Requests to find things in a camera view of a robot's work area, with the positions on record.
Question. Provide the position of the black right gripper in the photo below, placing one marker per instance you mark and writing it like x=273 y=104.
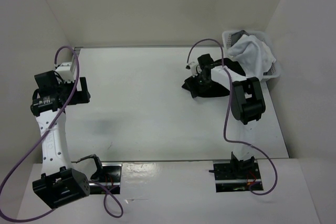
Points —
x=205 y=87

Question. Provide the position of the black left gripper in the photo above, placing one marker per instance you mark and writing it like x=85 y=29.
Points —
x=81 y=96

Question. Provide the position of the black skirt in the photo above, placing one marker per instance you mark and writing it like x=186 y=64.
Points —
x=216 y=90

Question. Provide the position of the white skirt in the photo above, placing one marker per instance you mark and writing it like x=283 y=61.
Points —
x=253 y=55

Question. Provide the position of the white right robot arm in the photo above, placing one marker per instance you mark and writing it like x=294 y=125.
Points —
x=218 y=78

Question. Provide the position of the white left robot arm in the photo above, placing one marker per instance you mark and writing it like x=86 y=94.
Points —
x=60 y=183

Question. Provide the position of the dark grey garment in basket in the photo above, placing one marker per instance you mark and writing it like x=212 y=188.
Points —
x=235 y=37

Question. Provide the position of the white plastic basket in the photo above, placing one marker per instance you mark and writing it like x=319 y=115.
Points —
x=275 y=69

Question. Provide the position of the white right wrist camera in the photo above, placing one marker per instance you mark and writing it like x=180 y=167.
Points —
x=194 y=67

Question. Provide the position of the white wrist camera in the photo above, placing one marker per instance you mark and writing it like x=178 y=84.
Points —
x=194 y=67
x=67 y=71

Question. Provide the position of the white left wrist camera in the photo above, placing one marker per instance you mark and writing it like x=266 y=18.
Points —
x=67 y=71

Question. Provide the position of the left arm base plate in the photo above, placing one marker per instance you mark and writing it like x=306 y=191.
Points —
x=109 y=176

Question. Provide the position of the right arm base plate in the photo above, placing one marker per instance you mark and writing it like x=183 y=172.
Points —
x=229 y=180

